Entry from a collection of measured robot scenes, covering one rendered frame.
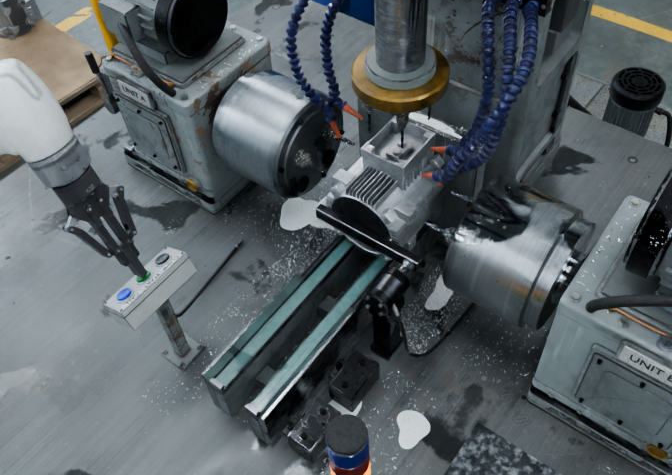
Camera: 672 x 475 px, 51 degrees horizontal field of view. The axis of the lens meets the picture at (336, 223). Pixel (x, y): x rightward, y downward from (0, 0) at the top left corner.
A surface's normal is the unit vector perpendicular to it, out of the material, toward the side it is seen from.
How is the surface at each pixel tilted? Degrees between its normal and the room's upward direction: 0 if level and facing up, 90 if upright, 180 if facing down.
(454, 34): 90
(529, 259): 35
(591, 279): 0
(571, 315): 90
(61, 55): 0
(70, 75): 0
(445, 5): 90
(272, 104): 13
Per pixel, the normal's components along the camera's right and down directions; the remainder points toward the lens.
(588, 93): -0.06, -0.63
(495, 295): -0.60, 0.53
